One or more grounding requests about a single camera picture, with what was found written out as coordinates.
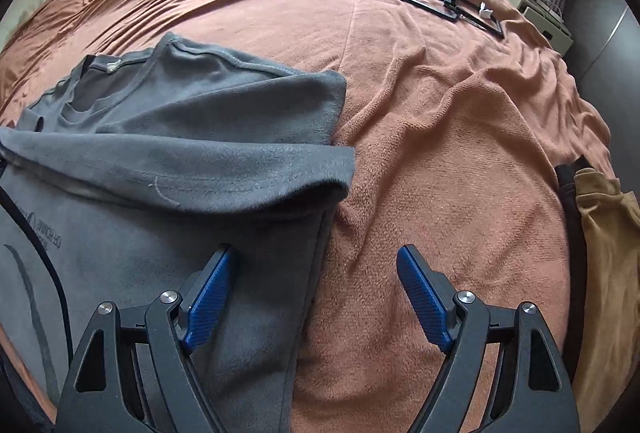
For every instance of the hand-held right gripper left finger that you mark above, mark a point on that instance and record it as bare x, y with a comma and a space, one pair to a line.
210, 303

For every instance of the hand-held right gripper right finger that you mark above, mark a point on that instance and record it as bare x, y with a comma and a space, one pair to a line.
425, 303

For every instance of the grey t-shirt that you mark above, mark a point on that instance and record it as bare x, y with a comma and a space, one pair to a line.
200, 138

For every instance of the orange-brown blanket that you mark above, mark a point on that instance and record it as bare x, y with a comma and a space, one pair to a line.
425, 138

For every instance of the dark brown garment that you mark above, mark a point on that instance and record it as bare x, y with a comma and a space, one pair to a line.
567, 193

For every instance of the mustard yellow garment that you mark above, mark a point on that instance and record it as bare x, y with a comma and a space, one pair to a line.
610, 263

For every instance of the white nightstand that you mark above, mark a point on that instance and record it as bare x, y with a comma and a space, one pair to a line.
545, 30

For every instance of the small white clip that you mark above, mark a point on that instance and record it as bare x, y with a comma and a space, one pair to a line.
485, 10

